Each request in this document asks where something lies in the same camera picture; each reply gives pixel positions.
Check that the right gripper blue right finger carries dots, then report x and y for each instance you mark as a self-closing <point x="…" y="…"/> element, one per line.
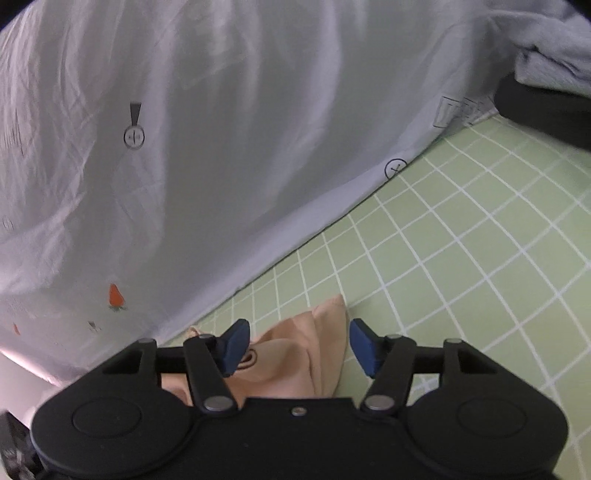
<point x="389" y="361"/>

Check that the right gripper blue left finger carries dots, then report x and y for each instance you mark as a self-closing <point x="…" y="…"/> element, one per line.
<point x="209" y="360"/>

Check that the beige long-sleeve shirt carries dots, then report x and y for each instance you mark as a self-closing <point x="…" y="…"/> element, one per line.
<point x="299" y="357"/>

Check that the green grid mat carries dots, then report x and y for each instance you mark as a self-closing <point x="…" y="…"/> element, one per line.
<point x="485" y="237"/>

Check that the grey carrot-print backdrop cloth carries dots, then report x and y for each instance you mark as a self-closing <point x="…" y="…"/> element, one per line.
<point x="156" y="156"/>

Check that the black folded garment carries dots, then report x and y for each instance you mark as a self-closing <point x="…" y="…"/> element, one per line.
<point x="563" y="116"/>

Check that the grey-blue folded garment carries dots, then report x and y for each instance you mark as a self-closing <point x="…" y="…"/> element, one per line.
<point x="552" y="40"/>

